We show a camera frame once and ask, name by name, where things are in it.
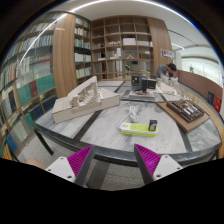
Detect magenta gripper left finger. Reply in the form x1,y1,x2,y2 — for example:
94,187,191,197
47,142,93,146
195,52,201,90
46,145,95,186

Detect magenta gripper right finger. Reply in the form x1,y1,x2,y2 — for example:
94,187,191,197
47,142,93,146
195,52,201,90
134,144,182,184

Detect black table leg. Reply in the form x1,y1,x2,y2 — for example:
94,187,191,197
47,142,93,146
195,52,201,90
34,129,54,155

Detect white green power strip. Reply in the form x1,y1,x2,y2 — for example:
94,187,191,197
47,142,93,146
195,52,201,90
120,123,158,136

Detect brown architectural model on board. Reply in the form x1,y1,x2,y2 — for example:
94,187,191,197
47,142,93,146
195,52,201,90
157,100,210,132

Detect white architectural model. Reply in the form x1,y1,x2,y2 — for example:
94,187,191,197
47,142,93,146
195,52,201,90
52,76,120,123

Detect white model at table rear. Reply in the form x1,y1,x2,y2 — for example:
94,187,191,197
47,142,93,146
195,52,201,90
157,81,177,95

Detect black boxes on table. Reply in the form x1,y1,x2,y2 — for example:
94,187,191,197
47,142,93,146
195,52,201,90
131,75,156,92

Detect person in grey shirt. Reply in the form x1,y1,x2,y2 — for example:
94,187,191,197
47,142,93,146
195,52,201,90
155,63,177,78

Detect left bookshelf with books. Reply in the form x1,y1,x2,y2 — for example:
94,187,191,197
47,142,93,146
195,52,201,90
0,11,92,160

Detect white coiled cable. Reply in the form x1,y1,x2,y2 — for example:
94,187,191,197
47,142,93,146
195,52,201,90
116,104,140,129

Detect wooden bookshelf wall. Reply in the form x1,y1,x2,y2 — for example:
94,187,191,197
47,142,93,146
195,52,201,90
91,15,173,79

